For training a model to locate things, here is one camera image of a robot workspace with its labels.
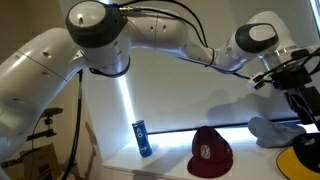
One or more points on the black camera on stand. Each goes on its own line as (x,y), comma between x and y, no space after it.
(47,116)

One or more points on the maroon baseball cap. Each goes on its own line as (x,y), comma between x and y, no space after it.
(212,155)

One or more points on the grey denim baseball cap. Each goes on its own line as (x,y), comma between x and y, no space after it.
(273,135)

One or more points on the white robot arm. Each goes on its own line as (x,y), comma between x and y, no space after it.
(99,37)

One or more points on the black and yellow cap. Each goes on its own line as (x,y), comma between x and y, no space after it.
(301,161)

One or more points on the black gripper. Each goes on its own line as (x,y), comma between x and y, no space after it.
(293,82)

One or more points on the blue tennis ball container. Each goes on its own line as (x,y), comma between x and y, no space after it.
(141,135)

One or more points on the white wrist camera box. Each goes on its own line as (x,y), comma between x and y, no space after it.
(256,81)

